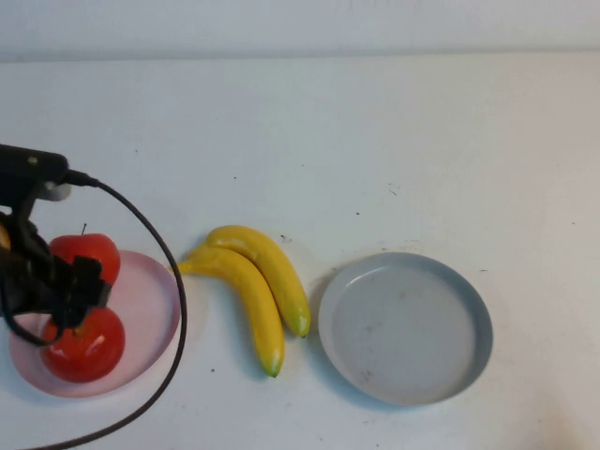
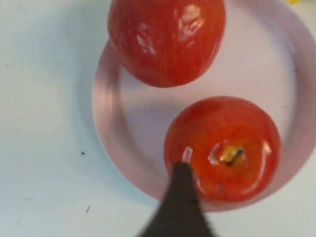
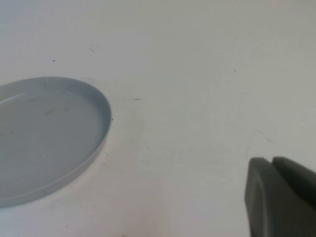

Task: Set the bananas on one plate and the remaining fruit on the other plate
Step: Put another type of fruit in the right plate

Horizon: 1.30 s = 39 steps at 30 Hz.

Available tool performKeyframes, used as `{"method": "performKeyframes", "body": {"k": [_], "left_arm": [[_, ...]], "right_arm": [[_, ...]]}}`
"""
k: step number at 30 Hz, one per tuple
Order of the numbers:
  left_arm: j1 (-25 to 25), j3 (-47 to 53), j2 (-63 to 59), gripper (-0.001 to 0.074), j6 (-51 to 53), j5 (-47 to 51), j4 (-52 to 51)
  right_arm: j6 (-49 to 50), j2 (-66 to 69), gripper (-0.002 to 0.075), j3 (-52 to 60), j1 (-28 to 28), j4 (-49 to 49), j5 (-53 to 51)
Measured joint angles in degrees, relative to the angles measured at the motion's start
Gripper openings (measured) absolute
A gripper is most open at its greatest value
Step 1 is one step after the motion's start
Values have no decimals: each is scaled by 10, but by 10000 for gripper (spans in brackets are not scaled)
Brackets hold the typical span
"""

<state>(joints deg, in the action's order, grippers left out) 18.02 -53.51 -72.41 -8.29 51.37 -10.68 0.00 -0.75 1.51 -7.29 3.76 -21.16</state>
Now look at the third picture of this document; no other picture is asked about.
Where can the pale grey-blue round plate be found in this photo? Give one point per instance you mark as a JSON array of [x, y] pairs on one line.
[[49, 138]]

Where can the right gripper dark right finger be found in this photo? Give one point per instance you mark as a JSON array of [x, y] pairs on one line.
[[298, 175]]

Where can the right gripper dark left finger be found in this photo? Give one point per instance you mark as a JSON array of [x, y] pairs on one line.
[[276, 205]]

